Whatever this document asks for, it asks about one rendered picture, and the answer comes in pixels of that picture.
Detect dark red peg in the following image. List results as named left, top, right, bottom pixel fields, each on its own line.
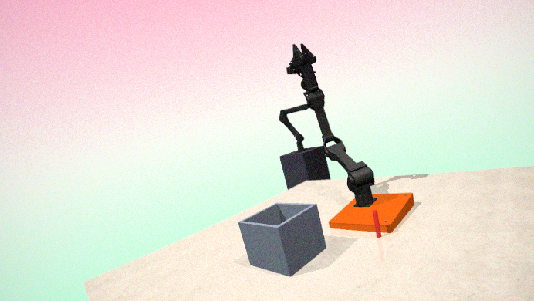
left=373, top=209, right=381, bottom=238

